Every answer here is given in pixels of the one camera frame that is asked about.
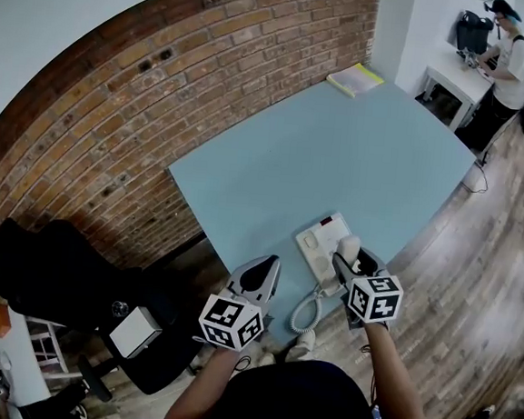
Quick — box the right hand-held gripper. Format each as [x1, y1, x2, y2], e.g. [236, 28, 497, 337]
[325, 245, 408, 335]

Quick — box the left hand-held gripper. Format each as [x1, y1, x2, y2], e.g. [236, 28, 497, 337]
[195, 248, 282, 355]

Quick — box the person's right forearm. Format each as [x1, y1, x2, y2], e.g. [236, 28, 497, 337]
[357, 320, 435, 419]

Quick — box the person's left forearm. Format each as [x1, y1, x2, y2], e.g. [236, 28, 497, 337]
[163, 341, 240, 419]

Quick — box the white telephone base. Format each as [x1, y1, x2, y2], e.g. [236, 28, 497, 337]
[290, 209, 358, 299]

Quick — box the person's right white shoe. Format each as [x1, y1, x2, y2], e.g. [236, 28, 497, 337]
[284, 329, 319, 363]

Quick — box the light blue table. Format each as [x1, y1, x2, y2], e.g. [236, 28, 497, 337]
[153, 62, 481, 364]

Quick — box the white flat box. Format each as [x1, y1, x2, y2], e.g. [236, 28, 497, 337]
[106, 304, 165, 363]

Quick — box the person's black clothing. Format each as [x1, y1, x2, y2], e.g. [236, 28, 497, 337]
[133, 345, 521, 419]

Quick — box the yellow and white notebook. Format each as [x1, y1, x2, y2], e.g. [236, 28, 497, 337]
[325, 59, 388, 101]

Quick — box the black office chair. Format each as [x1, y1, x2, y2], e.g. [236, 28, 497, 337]
[0, 214, 215, 412]

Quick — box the small white desk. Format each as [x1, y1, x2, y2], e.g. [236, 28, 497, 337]
[418, 45, 499, 134]

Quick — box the white side table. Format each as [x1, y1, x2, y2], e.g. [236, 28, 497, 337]
[0, 304, 76, 412]

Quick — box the black mesh chair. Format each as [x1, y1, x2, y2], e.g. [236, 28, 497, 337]
[452, 8, 495, 56]

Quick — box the white cord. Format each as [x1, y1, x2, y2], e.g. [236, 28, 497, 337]
[288, 282, 326, 336]

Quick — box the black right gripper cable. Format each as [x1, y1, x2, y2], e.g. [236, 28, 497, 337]
[356, 344, 383, 406]

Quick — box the black floor cable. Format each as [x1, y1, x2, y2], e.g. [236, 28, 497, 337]
[470, 149, 494, 195]

